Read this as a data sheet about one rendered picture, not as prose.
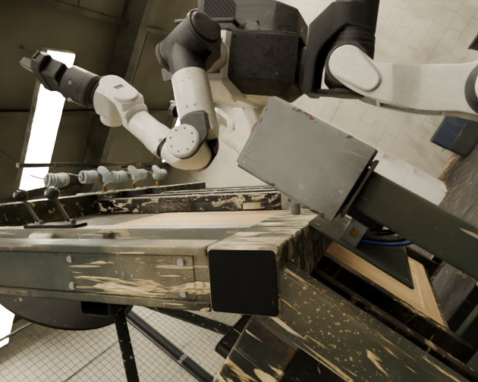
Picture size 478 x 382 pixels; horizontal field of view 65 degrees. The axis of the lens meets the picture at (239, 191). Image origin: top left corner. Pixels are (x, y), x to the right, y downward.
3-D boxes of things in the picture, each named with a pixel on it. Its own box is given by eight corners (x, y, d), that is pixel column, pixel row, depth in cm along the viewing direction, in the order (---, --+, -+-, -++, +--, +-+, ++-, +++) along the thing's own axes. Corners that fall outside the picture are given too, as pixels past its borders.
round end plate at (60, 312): (61, 348, 157) (-52, 243, 179) (56, 358, 158) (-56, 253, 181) (165, 288, 231) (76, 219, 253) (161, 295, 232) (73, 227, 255)
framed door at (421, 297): (441, 331, 139) (444, 327, 139) (313, 249, 155) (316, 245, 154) (420, 267, 223) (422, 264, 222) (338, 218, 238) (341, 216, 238)
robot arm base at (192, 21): (236, 57, 94) (224, 19, 97) (198, 44, 85) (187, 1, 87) (198, 87, 104) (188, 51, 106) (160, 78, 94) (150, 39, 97)
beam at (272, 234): (281, 320, 56) (277, 248, 55) (209, 313, 60) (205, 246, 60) (363, 195, 261) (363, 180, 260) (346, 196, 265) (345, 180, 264)
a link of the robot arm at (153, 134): (139, 141, 98) (191, 186, 93) (120, 126, 88) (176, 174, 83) (166, 111, 99) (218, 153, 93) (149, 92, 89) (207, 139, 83)
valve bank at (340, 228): (457, 230, 69) (341, 165, 76) (413, 290, 72) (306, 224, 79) (429, 202, 115) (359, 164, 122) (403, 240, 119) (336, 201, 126)
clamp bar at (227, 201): (311, 208, 146) (307, 147, 145) (77, 214, 190) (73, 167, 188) (316, 206, 155) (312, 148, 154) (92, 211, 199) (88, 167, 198)
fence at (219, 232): (257, 245, 84) (256, 227, 83) (-26, 241, 119) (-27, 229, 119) (264, 240, 88) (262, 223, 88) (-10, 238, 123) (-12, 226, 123)
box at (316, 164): (383, 152, 49) (269, 92, 54) (336, 227, 52) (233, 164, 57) (384, 154, 60) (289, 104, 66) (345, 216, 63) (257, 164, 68)
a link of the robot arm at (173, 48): (221, 67, 92) (212, 22, 95) (193, 56, 85) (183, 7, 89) (192, 91, 99) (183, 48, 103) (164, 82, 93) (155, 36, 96)
